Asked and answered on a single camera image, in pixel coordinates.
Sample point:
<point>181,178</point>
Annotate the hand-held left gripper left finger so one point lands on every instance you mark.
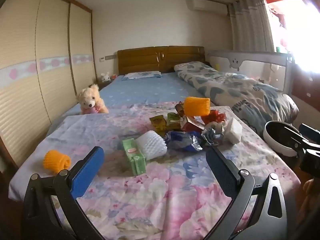
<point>87,172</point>

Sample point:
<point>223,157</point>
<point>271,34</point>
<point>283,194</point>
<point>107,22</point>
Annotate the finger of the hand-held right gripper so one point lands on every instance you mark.
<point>300,143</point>
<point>308,131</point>

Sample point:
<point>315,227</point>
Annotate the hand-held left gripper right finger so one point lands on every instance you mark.
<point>222,170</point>

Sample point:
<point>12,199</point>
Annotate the white black round bin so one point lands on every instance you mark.
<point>271,142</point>

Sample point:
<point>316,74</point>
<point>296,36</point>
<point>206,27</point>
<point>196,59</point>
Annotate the small orange foam net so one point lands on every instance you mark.
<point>55,161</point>

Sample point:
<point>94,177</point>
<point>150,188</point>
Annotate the silver wrapper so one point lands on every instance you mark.
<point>212,136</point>

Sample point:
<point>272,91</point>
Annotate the white foam block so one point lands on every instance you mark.
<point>234,130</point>

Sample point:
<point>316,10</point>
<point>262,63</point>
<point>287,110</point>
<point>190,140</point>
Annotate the blue white snack wrapper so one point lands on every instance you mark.
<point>181,141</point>

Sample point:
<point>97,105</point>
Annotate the red shiny snack wrapper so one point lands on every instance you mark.
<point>215,116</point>

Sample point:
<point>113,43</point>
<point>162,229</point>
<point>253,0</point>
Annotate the red white carton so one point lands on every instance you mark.
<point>191,125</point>

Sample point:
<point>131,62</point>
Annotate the large orange foam net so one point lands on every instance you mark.
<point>197,106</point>

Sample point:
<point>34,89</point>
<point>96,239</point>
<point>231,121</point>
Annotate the white foam net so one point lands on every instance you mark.
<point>152,145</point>

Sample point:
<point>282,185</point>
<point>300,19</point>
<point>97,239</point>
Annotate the yellow brown snack box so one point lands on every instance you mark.
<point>158,123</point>

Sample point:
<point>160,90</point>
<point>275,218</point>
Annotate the person's right hand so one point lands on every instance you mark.
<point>312,195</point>

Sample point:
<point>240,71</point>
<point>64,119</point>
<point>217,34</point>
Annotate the dark wooden dresser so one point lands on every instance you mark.
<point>305,87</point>

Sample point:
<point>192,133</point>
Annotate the pink floral blanket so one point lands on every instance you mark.
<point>162,192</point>

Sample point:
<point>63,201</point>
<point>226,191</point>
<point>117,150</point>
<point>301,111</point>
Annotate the beige teddy bear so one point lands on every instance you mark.
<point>90,100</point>

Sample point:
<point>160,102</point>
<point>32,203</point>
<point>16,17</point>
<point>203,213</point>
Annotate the grey blue patterned quilt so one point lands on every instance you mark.
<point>237,92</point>

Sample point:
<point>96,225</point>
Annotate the wooden nightstand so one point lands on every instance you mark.
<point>103,85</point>

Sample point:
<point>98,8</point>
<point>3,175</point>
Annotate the white bunny plush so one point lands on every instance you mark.
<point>105,77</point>

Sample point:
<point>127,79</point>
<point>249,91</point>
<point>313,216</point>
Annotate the blue bed sheet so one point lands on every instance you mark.
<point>150,90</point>

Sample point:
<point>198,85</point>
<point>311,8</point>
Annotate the blue white pillow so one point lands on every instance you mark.
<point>141,75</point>

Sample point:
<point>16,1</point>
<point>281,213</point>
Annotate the grey white curtain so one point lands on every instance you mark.
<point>250,22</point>

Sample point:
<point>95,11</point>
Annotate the wooden headboard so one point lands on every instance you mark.
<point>140,60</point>

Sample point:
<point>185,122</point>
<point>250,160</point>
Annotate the cream sliding door wardrobe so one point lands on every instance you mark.
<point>25,55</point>

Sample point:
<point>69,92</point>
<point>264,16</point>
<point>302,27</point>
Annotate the white air conditioner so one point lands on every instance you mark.
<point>208,6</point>

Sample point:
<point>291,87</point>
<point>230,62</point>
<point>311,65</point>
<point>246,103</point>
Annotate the grey mesh bed rail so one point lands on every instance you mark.
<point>257,57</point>

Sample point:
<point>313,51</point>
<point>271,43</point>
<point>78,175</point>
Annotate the wall switch panel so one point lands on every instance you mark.
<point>107,58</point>

